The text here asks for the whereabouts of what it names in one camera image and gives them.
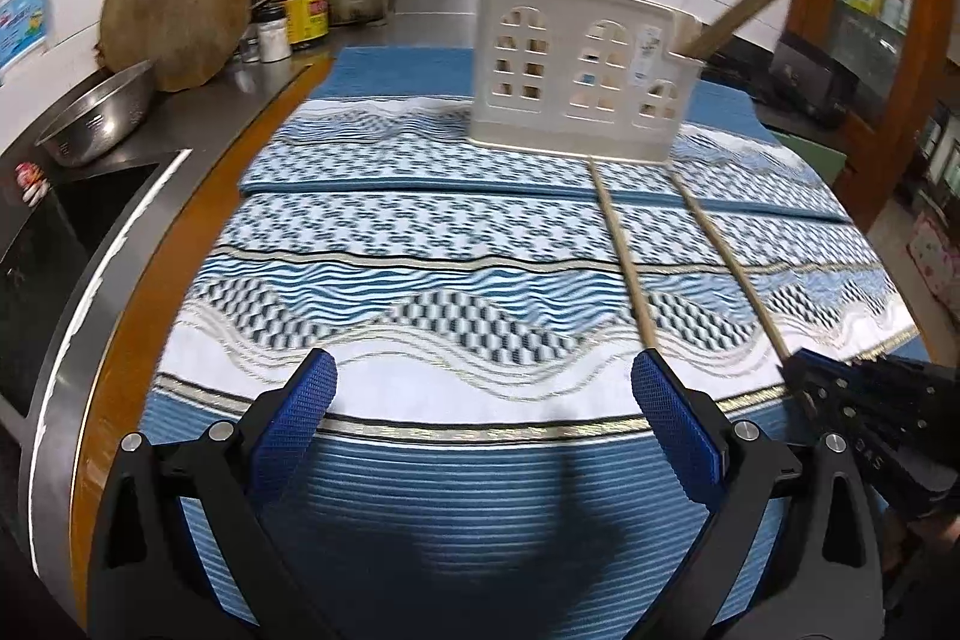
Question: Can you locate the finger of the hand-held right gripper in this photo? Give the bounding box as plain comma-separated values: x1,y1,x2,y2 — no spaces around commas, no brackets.
791,385,952,522
780,347,901,401

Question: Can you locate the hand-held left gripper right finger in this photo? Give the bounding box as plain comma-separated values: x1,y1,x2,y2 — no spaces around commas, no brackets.
630,347,892,640

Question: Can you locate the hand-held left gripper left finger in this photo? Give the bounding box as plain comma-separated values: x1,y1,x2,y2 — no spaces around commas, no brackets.
88,347,340,640

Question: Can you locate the white house-shaped chopstick holder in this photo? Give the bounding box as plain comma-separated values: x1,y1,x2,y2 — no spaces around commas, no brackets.
469,0,702,165

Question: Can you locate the floral patterned box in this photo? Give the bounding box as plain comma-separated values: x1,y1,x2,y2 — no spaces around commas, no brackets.
906,212,960,315

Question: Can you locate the blue white patterned tablecloth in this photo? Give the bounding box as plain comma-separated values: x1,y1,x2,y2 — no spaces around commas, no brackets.
142,44,920,640

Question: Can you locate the black glass cooktop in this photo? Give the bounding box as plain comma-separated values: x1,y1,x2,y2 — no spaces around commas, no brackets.
0,149,188,416

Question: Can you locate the steel mixing bowl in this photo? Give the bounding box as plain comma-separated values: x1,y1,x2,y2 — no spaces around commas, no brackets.
34,59,158,167

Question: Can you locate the small white jar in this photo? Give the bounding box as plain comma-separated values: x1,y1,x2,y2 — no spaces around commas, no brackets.
255,6,292,62

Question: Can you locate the dark sauce bottle yellow label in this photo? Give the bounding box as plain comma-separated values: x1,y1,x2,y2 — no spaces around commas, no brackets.
279,0,331,50

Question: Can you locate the round wooden cutting board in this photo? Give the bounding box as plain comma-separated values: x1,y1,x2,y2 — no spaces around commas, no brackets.
97,0,252,94

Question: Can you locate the white detergent jug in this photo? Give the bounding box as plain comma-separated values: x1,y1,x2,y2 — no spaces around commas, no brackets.
0,0,53,79

